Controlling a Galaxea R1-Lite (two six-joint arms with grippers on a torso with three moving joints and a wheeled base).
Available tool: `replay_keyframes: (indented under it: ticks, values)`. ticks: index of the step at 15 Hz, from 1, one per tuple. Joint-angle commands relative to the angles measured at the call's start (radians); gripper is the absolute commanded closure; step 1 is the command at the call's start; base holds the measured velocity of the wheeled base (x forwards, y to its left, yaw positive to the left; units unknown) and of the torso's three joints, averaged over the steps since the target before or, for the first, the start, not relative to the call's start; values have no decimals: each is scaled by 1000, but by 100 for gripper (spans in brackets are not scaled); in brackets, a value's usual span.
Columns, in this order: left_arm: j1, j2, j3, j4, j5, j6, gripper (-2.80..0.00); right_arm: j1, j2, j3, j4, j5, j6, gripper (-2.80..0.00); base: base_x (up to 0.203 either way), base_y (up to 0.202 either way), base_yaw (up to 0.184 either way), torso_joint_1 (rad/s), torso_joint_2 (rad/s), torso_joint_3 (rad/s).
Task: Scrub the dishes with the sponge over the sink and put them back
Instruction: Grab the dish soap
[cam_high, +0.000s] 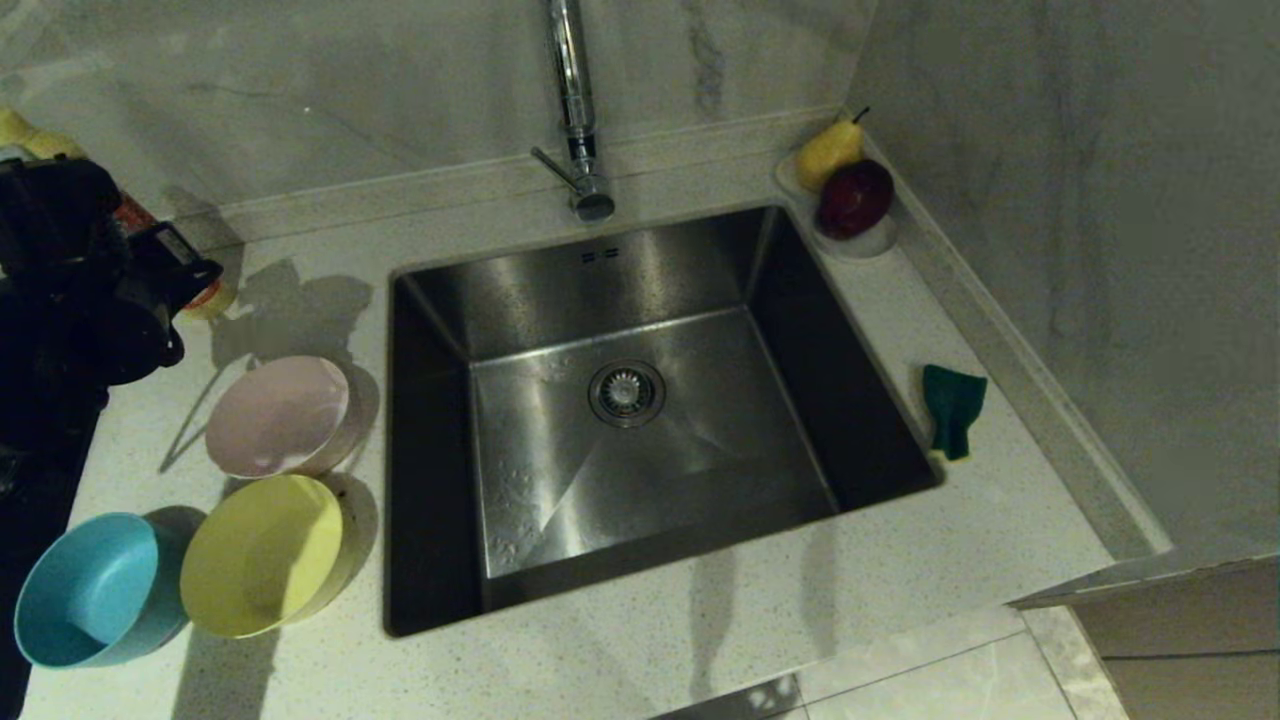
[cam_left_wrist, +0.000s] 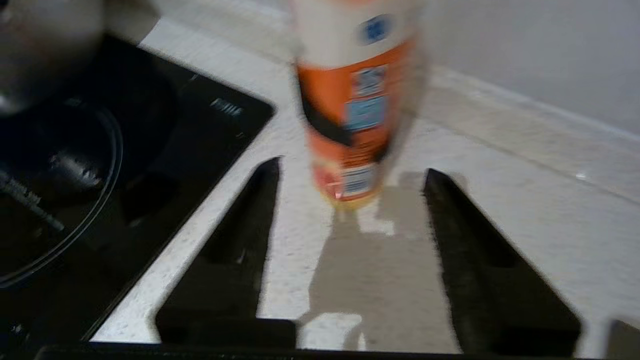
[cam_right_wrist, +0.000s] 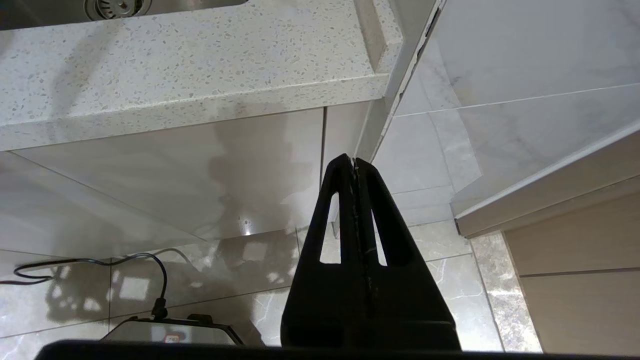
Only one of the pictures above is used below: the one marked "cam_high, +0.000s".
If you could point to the blue plastic bowl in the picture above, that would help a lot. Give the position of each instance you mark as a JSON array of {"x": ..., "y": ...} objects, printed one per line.
[{"x": 90, "y": 590}]

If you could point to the black induction cooktop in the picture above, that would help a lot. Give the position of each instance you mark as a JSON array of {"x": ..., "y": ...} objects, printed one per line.
[{"x": 30, "y": 530}]

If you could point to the chrome faucet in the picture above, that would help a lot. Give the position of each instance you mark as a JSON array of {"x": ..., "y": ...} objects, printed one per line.
[{"x": 578, "y": 100}]

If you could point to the round metal sink drain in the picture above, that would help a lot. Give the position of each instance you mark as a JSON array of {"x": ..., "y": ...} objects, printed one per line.
[{"x": 627, "y": 393}]

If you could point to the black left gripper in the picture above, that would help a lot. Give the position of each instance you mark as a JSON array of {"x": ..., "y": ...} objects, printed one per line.
[{"x": 120, "y": 330}]

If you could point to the yellow plastic bowl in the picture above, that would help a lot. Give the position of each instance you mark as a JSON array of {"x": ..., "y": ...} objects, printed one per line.
[{"x": 260, "y": 555}]

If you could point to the yellow pear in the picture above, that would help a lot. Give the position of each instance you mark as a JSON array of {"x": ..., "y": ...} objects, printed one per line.
[{"x": 828, "y": 152}]

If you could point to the beige cabinet front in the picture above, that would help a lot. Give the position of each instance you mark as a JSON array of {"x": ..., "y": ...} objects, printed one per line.
[{"x": 1190, "y": 640}]

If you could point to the yellow-capped dish soap bottle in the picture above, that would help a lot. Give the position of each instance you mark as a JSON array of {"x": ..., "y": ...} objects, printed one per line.
[{"x": 40, "y": 140}]

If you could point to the small white fruit dish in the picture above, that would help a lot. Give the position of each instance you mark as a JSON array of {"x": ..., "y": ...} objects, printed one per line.
[{"x": 870, "y": 245}]

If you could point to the pink plastic bowl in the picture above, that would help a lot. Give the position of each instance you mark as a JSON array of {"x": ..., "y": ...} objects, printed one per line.
[{"x": 280, "y": 415}]

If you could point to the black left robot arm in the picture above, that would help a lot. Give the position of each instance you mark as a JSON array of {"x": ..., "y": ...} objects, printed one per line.
[{"x": 40, "y": 380}]

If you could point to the stainless steel sink basin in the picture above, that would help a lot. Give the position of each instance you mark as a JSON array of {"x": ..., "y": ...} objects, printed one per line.
[{"x": 650, "y": 470}]

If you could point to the green and yellow sponge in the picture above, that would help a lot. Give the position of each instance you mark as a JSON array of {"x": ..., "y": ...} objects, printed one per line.
[{"x": 950, "y": 405}]

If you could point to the dark red apple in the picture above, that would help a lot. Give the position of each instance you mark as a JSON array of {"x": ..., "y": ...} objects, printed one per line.
[{"x": 855, "y": 198}]

